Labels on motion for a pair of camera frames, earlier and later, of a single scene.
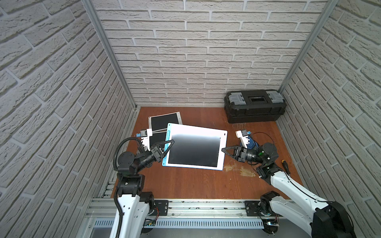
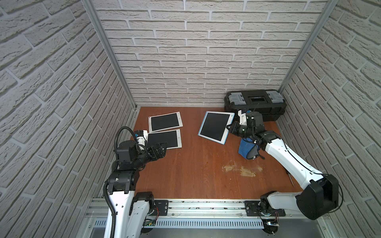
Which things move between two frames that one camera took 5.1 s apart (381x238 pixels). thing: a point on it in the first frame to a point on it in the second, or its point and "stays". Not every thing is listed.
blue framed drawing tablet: [195, 147] to [214, 126]
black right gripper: [242, 153] to [234, 128]
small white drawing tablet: [159, 123] stays
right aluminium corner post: [329, 6] stays
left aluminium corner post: [92, 11] stays
